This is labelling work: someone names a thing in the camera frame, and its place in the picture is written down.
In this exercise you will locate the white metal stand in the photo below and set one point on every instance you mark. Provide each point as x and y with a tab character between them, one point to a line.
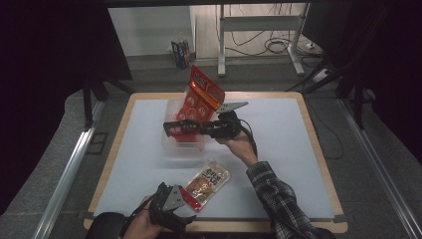
258	23

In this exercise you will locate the white table mat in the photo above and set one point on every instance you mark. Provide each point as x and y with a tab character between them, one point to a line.
282	149

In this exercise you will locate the person's right hand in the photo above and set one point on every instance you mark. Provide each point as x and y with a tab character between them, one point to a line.
242	147

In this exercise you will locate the red snack packet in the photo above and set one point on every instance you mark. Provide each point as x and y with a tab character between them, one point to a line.
203	94

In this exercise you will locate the black stand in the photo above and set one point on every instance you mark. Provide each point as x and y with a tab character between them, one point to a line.
88	106

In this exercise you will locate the black floor outlet frame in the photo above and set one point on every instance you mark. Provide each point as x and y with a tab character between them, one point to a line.
98	142

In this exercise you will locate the beige snack packet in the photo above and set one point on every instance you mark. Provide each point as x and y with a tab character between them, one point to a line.
207	184

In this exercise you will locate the blue carton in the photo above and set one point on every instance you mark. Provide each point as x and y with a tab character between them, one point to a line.
180	53

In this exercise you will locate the black curtain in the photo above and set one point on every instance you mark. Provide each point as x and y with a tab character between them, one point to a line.
391	66
40	83

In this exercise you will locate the aluminium rail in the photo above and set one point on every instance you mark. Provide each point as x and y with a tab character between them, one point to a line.
66	179
381	166

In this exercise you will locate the person's left hand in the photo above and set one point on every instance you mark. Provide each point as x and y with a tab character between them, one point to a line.
142	225

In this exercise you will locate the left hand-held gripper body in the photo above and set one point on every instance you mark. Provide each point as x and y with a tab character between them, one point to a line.
170	199

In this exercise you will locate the white power strip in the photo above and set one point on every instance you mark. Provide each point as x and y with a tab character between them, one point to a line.
320	75

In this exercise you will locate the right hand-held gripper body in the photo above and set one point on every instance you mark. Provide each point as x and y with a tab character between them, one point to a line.
224	127

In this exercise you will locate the clear plastic container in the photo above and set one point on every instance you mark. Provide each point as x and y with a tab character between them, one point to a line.
185	149

